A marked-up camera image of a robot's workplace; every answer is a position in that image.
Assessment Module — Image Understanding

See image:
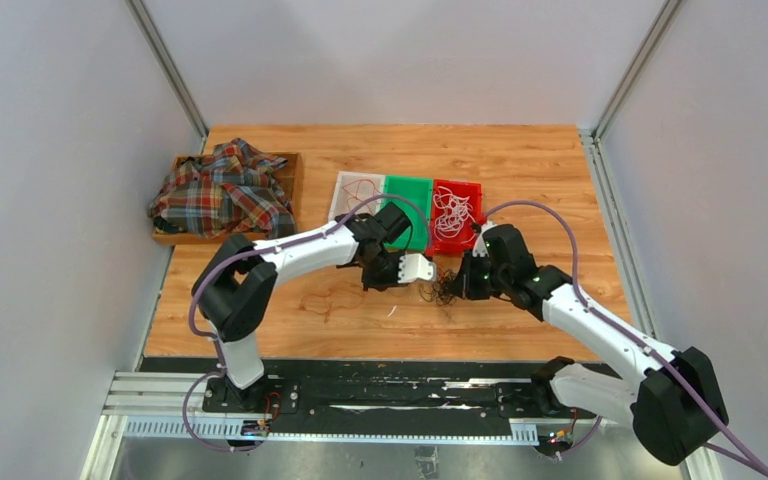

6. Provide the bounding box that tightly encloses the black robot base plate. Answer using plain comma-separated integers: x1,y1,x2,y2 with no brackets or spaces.
138,357,624,439

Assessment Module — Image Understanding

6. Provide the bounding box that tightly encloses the wooden tray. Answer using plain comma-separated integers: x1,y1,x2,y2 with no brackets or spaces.
152,152,304,246

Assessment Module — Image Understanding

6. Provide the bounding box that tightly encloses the white plastic bin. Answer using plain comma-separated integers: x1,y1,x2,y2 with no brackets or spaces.
327,171,386,220

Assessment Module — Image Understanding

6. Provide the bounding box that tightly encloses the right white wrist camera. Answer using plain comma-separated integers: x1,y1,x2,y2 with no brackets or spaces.
472,220,496,258

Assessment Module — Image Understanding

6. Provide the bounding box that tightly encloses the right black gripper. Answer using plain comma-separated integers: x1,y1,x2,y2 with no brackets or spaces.
449,249,511,301

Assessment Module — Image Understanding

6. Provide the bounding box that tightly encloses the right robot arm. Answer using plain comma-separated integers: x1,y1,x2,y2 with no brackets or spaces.
443,224,729,465

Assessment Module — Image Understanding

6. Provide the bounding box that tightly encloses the white cable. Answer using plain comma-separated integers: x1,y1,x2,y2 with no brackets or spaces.
431,185,477,241

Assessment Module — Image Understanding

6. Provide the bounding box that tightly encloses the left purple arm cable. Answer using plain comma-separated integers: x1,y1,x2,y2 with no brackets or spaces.
181,193,432,454

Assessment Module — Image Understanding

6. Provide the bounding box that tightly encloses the cable bundle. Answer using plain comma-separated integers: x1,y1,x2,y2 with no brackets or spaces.
417,268,461,309

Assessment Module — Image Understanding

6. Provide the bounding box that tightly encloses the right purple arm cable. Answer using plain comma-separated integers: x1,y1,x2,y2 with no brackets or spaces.
473,200,768,480

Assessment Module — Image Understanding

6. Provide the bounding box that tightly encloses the red plastic bin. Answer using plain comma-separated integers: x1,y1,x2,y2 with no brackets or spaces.
430,179,483,256

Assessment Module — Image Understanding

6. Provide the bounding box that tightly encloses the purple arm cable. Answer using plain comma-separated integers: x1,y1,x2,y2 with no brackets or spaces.
473,200,768,480
181,193,432,454

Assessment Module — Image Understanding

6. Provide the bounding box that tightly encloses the aluminium frame rail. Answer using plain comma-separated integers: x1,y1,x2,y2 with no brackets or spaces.
82,358,719,479

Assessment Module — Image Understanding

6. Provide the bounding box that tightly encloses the green plastic bin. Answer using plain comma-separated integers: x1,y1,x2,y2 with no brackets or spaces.
381,175,433,254

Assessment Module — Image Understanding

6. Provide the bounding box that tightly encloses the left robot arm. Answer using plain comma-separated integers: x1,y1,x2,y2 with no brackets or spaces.
188,203,437,413

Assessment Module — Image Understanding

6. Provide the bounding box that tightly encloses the plaid flannel shirt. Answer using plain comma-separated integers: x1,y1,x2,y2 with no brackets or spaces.
147,138,297,239

